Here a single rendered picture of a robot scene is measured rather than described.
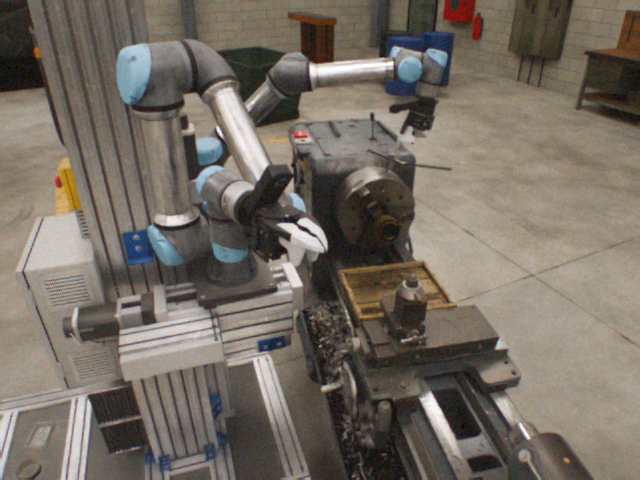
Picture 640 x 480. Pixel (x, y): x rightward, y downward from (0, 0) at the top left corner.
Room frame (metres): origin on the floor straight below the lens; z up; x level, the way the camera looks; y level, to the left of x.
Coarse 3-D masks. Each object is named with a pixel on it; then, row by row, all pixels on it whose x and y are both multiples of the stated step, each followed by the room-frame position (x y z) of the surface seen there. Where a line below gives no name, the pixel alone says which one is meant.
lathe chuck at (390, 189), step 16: (368, 176) 1.70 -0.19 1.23; (384, 176) 1.69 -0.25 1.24; (352, 192) 1.65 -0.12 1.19; (384, 192) 1.67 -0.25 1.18; (400, 192) 1.69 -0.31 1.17; (336, 208) 1.70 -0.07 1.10; (352, 208) 1.65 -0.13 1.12; (368, 208) 1.66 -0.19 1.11; (352, 224) 1.65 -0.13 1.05; (400, 224) 1.69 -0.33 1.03; (352, 240) 1.65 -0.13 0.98
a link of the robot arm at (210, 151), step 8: (200, 144) 1.62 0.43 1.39; (208, 144) 1.62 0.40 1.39; (216, 144) 1.62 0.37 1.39; (200, 152) 1.57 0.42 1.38; (208, 152) 1.58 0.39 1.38; (216, 152) 1.59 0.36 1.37; (224, 152) 1.67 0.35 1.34; (200, 160) 1.57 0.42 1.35; (208, 160) 1.57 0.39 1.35; (216, 160) 1.58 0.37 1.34; (224, 160) 1.65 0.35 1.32; (200, 168) 1.57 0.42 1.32
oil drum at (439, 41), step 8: (424, 32) 9.14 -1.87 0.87; (432, 32) 9.19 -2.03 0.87; (440, 32) 9.19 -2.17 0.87; (448, 32) 9.13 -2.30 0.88; (424, 40) 8.83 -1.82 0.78; (432, 40) 8.72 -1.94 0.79; (440, 40) 8.68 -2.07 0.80; (448, 40) 8.72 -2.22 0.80; (424, 48) 8.81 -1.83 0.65; (432, 48) 8.71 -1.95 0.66; (440, 48) 8.68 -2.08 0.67; (448, 48) 8.73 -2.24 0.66; (448, 56) 8.75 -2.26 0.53; (448, 64) 8.77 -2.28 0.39; (448, 72) 8.80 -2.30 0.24; (440, 80) 8.69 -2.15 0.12; (448, 80) 8.82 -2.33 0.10
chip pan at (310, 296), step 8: (288, 256) 2.21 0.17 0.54; (304, 264) 2.13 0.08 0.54; (304, 272) 2.06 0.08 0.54; (304, 280) 1.99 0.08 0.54; (304, 288) 1.92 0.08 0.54; (312, 288) 1.92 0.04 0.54; (320, 288) 1.92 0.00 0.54; (304, 296) 1.85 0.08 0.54; (312, 296) 1.85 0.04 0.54; (320, 296) 1.85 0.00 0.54; (304, 304) 1.79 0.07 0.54; (312, 304) 1.79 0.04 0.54
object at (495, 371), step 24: (360, 360) 1.04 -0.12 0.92; (432, 360) 1.03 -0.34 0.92; (456, 360) 1.05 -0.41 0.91; (480, 360) 1.06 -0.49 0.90; (504, 360) 1.06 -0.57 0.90; (384, 384) 0.96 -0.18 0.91; (408, 384) 0.96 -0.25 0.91; (480, 384) 0.98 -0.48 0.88; (504, 384) 0.96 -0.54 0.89; (408, 408) 0.90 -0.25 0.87
